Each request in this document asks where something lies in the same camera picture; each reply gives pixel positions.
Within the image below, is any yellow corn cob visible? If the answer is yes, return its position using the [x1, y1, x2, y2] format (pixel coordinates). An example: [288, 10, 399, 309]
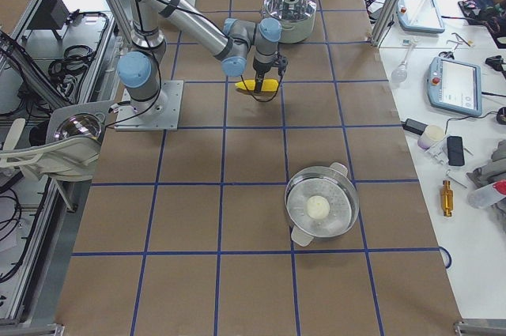
[235, 78, 279, 95]

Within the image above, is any glass pot lid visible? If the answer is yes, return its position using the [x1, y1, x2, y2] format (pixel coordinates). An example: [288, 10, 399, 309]
[261, 0, 317, 21]

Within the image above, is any pale green electric pot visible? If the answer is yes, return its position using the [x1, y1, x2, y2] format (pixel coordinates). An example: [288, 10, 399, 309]
[261, 0, 317, 44]

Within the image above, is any steel steamer pot with lid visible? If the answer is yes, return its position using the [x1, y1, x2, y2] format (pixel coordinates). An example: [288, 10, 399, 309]
[285, 162, 359, 247]

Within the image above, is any far teach pendant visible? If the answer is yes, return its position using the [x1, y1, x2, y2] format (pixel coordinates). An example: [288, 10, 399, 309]
[396, 0, 445, 34]

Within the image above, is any teach pendant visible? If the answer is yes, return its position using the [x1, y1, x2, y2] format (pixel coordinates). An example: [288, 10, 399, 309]
[396, 0, 445, 34]
[426, 57, 482, 117]

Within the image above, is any black power adapter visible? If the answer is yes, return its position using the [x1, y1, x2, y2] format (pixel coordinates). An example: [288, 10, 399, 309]
[402, 119, 428, 135]

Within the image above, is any white paper cup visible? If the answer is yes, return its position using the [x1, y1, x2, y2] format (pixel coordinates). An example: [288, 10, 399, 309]
[417, 125, 445, 150]

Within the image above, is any near teach pendant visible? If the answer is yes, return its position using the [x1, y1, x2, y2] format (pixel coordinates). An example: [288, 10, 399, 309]
[426, 57, 482, 117]

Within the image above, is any black phone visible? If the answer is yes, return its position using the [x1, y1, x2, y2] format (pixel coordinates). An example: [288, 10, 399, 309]
[447, 136, 465, 167]

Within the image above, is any glass lid on tray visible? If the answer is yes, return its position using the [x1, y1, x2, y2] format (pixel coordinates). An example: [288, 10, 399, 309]
[54, 113, 103, 141]

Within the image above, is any brass fitting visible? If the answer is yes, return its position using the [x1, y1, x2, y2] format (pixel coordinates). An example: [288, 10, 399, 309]
[440, 179, 454, 217]

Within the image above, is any grey cloth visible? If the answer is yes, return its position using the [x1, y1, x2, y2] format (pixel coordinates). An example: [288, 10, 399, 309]
[466, 142, 505, 188]

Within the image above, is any clear bottle red cap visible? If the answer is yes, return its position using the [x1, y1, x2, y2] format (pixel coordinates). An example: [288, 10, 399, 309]
[467, 179, 505, 209]

